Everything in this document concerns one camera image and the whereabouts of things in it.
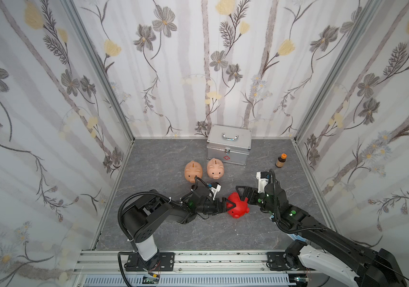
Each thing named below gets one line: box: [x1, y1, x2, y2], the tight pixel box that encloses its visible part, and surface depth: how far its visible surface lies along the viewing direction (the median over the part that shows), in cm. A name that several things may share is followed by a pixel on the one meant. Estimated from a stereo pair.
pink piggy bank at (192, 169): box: [184, 160, 203, 184], surface depth 95 cm
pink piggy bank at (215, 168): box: [206, 157, 225, 180], surface depth 97 cm
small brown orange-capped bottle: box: [275, 153, 288, 169], surface depth 103 cm
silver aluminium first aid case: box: [206, 124, 252, 166], surface depth 103 cm
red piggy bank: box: [226, 191, 250, 219], surface depth 83 cm
